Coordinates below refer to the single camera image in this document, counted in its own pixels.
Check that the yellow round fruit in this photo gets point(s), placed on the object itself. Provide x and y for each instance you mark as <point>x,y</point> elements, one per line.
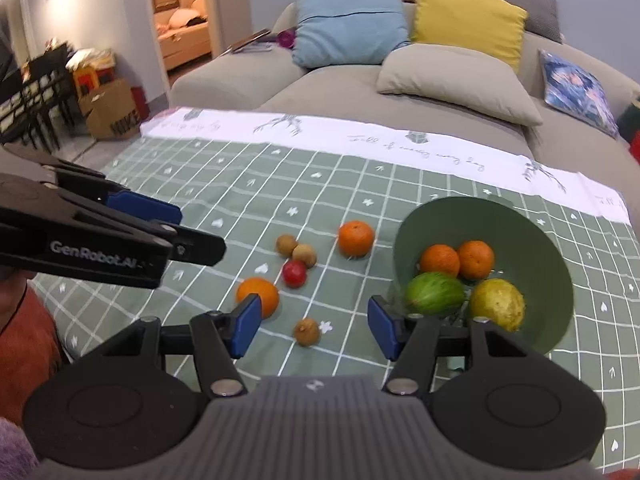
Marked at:
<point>496,304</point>

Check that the blue floral cushion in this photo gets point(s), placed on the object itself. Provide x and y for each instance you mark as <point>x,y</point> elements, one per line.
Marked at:
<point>575,90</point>

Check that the beige sofa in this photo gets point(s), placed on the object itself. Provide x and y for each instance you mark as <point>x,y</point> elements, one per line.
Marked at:
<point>340,90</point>

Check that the grey cushion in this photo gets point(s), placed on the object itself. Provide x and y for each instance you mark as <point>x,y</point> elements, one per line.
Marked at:
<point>540,10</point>

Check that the cardboard box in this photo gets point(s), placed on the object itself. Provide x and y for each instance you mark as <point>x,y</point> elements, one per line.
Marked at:
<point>112,110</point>

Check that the beige cushion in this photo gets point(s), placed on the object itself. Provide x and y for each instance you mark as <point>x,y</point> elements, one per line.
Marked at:
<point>450,85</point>

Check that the dark green object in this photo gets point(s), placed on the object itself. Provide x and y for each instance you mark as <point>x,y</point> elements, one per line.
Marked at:
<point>630,120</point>

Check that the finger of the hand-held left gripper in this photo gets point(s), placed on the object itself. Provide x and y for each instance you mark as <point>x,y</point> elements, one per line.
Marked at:
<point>145,208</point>
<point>200,251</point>

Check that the red object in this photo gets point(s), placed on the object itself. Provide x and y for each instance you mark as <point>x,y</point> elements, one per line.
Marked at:
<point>635,147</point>

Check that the purple fuzzy cloth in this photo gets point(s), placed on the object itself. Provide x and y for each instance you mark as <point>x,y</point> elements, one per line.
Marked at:
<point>15,452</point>

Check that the yellow cushion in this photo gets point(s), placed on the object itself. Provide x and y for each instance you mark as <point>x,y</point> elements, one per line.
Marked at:
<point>465,20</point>

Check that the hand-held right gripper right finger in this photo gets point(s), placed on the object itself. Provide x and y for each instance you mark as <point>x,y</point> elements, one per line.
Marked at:
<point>382,327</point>

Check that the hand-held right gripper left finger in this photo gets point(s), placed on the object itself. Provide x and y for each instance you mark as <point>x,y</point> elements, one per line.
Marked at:
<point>247,325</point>

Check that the colourful toy box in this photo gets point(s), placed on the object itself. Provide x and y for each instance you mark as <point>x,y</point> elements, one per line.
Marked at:
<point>92,67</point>

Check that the light blue cushion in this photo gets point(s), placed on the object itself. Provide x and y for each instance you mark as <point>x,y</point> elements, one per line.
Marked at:
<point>350,25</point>

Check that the green bowl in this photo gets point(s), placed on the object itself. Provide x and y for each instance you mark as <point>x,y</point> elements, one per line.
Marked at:
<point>500,225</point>

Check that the orange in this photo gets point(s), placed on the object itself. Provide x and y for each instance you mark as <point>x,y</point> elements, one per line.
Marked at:
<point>477,259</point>
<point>440,260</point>
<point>257,292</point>
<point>356,238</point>

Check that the black dining chairs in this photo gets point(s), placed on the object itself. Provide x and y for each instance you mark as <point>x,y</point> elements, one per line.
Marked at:
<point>35,95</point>

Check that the bed with bedding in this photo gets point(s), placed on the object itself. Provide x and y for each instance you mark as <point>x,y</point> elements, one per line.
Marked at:
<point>185,30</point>

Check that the small red fruit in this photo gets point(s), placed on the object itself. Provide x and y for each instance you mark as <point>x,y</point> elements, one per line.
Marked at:
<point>294,274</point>

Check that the green oval fruit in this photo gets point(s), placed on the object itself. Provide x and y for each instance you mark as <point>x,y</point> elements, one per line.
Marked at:
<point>434,294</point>

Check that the flat book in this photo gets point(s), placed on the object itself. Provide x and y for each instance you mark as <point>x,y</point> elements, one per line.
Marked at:
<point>250,42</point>

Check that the green checked tablecloth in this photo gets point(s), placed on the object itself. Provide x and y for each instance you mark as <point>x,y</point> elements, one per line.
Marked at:
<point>350,185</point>

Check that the pink round object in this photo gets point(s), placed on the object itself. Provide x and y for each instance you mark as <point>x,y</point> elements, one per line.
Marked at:
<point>286,39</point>

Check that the person's orange shirt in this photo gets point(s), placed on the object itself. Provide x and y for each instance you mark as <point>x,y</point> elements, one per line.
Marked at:
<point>25,345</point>

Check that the small brown longan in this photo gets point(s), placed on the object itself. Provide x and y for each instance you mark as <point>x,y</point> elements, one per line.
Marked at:
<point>306,256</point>
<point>286,245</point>
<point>307,332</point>

